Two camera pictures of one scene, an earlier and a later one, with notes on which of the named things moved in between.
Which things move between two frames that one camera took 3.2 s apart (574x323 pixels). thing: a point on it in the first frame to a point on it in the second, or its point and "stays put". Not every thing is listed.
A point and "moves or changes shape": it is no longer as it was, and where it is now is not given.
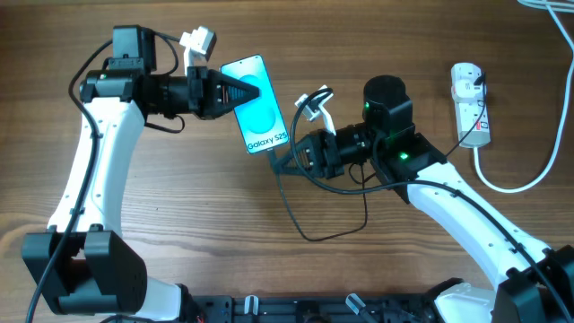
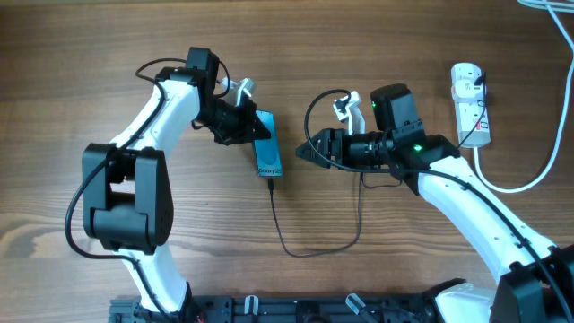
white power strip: (473, 122) stays put
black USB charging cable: (481, 79) to (363, 181)
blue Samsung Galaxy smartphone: (260, 119) moves or changes shape
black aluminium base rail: (313, 309) stays put
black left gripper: (206, 93) to (242, 133)
